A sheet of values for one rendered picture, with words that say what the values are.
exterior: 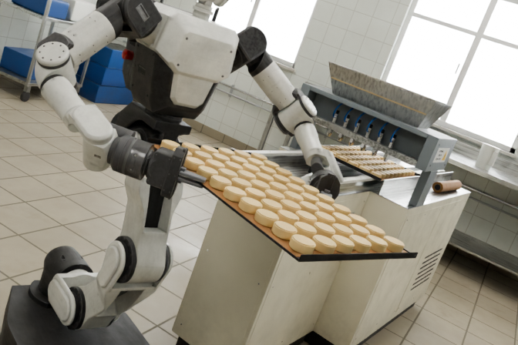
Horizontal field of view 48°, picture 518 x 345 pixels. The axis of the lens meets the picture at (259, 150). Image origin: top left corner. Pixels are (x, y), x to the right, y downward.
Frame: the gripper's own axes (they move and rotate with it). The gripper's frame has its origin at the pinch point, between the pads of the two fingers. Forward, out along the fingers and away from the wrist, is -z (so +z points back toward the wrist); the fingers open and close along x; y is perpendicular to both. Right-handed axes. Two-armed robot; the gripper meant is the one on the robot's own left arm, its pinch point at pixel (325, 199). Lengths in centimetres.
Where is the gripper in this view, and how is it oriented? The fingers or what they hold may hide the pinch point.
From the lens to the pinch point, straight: 157.4
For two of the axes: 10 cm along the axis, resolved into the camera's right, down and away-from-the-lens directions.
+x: 3.3, -9.2, -2.0
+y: 9.4, 3.4, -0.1
